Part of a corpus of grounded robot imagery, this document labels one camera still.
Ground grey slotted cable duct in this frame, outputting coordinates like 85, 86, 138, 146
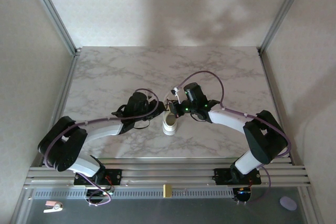
33, 187, 236, 200

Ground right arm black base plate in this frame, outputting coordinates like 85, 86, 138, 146
214, 167, 263, 185

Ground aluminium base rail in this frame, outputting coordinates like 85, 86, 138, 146
22, 157, 312, 189

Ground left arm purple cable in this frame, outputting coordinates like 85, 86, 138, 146
43, 88, 165, 207

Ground black shoelace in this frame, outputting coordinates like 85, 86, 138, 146
133, 98, 176, 130

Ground small circuit board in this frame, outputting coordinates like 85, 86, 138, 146
233, 187, 253, 205
85, 186, 115, 206

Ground tan block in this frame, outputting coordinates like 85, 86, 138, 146
162, 184, 173, 198

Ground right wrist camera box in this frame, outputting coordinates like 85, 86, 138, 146
170, 86, 184, 104

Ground aluminium frame post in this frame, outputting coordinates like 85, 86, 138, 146
25, 0, 81, 56
258, 0, 310, 54

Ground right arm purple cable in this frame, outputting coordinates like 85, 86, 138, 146
178, 70, 292, 204

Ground lilac oval pad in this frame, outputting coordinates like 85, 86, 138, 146
279, 196, 297, 211

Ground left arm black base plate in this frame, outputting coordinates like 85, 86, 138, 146
73, 168, 123, 186

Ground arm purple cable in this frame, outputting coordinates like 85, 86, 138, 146
178, 70, 292, 204
43, 88, 165, 207

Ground pink and white tool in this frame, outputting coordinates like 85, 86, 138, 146
43, 200, 64, 214

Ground aluminium side rail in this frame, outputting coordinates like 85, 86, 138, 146
39, 53, 79, 167

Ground white sneaker shoe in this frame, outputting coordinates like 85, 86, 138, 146
161, 111, 179, 136

